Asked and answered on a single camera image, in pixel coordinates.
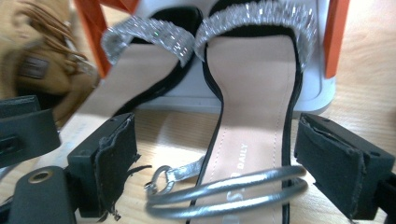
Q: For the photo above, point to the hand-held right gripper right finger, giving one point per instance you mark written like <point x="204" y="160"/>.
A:
<point x="339" y="165"/>

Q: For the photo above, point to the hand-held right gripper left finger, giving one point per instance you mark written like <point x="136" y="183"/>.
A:
<point x="106" y="161"/>

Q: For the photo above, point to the tan suede boot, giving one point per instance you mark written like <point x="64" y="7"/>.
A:
<point x="46" y="71"/>

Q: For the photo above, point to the white shoe rack orange posts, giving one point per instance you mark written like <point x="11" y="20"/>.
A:
<point x="193" y="90"/>

